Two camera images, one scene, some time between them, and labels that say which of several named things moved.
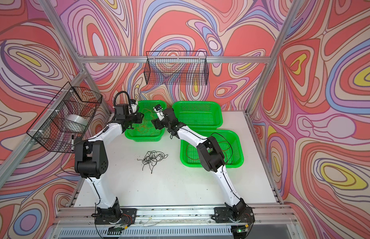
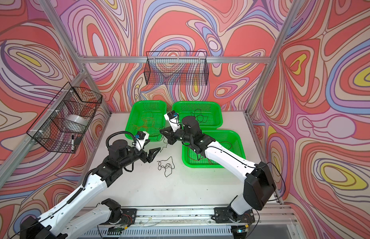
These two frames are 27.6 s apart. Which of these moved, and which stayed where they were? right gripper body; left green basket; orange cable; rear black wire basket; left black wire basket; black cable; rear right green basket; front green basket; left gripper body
Moved: right gripper body; left gripper body; black cable
Stayed: left green basket; left black wire basket; rear black wire basket; front green basket; rear right green basket; orange cable
